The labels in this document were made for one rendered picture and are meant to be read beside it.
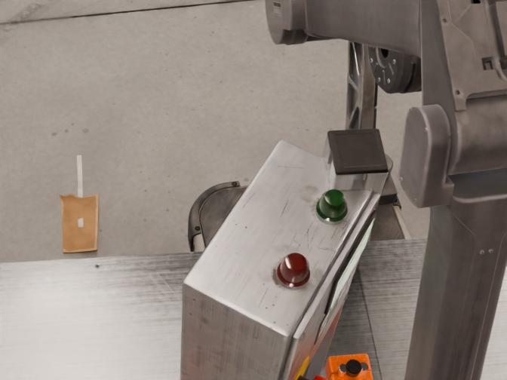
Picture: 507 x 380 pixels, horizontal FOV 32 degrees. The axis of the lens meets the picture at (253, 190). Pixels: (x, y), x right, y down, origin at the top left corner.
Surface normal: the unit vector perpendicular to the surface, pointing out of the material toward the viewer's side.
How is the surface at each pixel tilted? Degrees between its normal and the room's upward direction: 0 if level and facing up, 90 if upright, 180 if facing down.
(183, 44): 0
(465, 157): 77
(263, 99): 0
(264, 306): 0
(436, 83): 89
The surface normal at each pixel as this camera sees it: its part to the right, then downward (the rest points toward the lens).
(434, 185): 0.24, 0.55
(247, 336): -0.47, 0.69
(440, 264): -0.96, 0.15
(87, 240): -0.01, -0.61
